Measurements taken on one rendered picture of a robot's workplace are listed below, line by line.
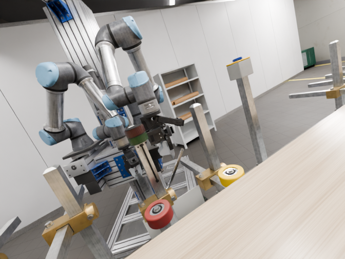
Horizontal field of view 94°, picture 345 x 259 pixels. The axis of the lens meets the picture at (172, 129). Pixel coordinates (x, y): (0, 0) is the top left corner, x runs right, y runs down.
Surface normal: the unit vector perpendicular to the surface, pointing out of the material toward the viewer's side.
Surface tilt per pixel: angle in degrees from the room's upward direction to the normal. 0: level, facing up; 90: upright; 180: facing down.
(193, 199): 90
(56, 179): 90
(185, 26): 90
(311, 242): 0
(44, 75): 85
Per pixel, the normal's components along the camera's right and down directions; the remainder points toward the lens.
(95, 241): 0.39, 0.09
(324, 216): -0.35, -0.91
